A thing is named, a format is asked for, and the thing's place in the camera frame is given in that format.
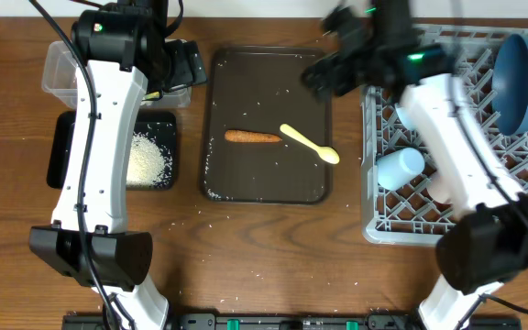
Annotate yellow snack wrapper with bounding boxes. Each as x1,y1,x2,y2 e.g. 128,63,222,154
144,92,161,101

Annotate orange carrot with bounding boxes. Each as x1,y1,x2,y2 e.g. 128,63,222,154
225,129,281,143

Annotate yellow plastic spoon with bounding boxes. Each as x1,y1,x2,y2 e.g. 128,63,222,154
280,124,340,165

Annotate light blue plastic cup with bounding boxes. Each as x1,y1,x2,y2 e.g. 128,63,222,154
377,148,425,191

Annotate pink plastic cup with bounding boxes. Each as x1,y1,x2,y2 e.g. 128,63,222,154
427,172,451,204

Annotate dark blue bowl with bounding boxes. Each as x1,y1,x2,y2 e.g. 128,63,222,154
492,34,528,136

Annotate light blue small bowl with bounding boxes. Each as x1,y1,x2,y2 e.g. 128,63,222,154
395,104,416,130

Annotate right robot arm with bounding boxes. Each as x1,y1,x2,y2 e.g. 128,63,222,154
302,1,528,329

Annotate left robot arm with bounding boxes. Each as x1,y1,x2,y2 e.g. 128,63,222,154
29,0,207,329

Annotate black waste tray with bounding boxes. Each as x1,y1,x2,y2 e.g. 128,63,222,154
47,110,178,190

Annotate grey dishwasher rack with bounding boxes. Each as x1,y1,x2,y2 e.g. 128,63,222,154
360,24,528,246

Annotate pile of white rice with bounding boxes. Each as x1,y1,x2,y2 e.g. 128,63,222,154
126,133,173,188

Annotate dark brown serving tray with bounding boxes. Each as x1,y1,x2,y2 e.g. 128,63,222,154
200,46,333,205

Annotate clear plastic container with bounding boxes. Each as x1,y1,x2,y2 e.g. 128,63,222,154
41,41,192,109

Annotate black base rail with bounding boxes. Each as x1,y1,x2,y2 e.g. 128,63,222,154
61,313,523,330

